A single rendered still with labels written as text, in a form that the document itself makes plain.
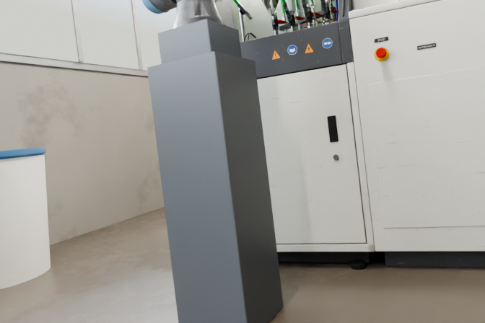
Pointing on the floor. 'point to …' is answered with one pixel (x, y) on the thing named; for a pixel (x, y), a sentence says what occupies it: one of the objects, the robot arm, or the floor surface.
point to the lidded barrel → (23, 216)
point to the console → (422, 117)
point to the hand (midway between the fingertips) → (272, 11)
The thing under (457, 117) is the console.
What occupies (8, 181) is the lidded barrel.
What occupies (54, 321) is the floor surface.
